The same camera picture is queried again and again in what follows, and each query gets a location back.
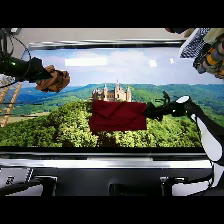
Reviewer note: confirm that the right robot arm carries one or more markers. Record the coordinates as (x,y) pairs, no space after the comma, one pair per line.
(208,136)

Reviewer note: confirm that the silver frame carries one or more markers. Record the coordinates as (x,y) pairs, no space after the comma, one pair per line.
(100,163)

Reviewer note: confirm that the olive garment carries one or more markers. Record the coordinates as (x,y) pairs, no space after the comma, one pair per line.
(215,33)

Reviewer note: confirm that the dark red garment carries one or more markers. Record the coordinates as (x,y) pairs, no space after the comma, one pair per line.
(118,116)

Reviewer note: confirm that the black white checked garment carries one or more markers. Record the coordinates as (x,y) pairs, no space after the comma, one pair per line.
(193,45)

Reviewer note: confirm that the yellow grey striped garment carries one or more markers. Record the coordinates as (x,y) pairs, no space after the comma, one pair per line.
(213,58)

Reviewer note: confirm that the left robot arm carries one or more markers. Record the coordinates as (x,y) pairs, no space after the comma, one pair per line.
(23,70)

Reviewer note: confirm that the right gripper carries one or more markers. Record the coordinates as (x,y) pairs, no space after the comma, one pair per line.
(160,111)

